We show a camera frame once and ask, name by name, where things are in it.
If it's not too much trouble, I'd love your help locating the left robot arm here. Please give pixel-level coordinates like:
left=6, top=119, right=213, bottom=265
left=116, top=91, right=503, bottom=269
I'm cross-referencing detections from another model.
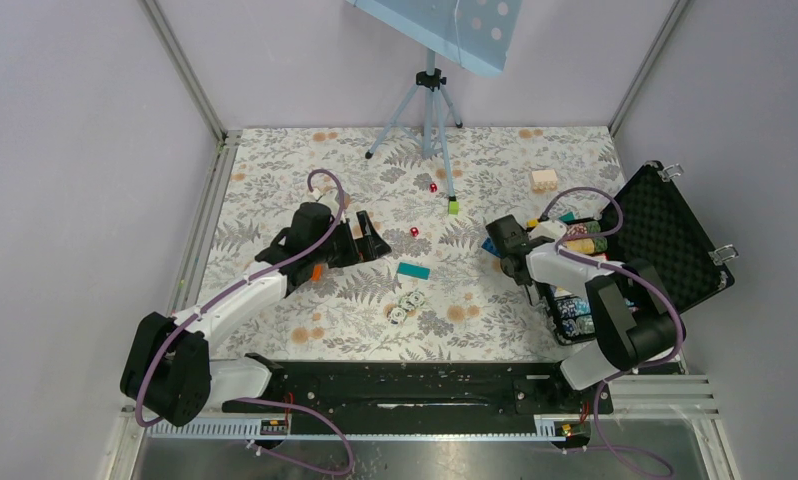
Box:
left=119, top=202, right=392, bottom=426

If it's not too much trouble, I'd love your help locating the beige lego brick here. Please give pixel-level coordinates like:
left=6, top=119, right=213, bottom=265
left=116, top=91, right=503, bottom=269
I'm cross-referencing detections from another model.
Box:
left=529, top=169, right=559, bottom=193

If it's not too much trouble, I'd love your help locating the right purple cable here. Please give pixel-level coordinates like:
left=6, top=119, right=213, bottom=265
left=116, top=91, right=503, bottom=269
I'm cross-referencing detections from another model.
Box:
left=538, top=186, right=686, bottom=478

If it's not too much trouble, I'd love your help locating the teal rectangular block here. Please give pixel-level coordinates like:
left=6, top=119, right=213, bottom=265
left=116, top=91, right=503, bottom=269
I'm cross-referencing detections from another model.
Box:
left=396, top=262, right=430, bottom=280

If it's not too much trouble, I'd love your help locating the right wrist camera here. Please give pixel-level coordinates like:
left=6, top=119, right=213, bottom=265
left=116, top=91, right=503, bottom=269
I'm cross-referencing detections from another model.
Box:
left=528, top=220, right=568, bottom=241

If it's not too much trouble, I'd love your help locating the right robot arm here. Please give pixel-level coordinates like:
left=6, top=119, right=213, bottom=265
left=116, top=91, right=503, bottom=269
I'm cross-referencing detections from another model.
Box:
left=486, top=215, right=685, bottom=412

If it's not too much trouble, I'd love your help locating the black poker case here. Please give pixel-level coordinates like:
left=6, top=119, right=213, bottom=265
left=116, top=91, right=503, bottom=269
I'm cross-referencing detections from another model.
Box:
left=533, top=161, right=737, bottom=345

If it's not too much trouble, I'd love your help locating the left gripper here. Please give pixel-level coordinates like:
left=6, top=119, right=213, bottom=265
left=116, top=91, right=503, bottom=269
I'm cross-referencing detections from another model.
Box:
left=312, top=211, right=391, bottom=268

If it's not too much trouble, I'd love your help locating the blue lego brick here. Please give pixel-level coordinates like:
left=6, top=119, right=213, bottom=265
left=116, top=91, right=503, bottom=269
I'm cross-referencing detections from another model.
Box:
left=481, top=238, right=501, bottom=258

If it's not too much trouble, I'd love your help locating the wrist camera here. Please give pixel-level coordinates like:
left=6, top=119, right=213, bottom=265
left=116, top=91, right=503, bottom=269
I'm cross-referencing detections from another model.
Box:
left=528, top=220, right=568, bottom=241
left=311, top=187, right=343, bottom=208

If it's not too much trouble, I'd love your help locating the orange curved block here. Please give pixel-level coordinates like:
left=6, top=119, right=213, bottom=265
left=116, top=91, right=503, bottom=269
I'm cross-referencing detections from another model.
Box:
left=311, top=265, right=323, bottom=282

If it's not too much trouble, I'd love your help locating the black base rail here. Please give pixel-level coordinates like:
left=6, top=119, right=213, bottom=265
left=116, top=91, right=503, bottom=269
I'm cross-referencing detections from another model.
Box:
left=206, top=360, right=684, bottom=437

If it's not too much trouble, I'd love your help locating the floral table cloth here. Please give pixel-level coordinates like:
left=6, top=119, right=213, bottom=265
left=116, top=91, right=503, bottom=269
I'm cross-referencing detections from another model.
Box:
left=199, top=127, right=625, bottom=362

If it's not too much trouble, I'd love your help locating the light blue perforated board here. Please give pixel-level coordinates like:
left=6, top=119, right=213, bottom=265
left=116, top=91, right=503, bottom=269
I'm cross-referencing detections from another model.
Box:
left=351, top=0, right=522, bottom=77

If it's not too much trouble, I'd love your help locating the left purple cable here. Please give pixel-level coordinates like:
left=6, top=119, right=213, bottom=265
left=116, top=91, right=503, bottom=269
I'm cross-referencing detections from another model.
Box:
left=133, top=169, right=355, bottom=477

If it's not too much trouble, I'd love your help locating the purple cable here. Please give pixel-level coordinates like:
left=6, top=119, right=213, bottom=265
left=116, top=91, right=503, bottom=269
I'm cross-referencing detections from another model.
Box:
left=538, top=186, right=686, bottom=478
left=133, top=169, right=355, bottom=477

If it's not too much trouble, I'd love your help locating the blue tripod stand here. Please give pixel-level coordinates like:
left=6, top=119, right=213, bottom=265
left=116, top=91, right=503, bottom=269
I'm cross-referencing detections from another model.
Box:
left=364, top=48, right=464, bottom=206

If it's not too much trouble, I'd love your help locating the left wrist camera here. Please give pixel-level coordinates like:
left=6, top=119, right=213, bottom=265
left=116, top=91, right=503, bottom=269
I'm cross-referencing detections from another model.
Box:
left=311, top=187, right=343, bottom=208

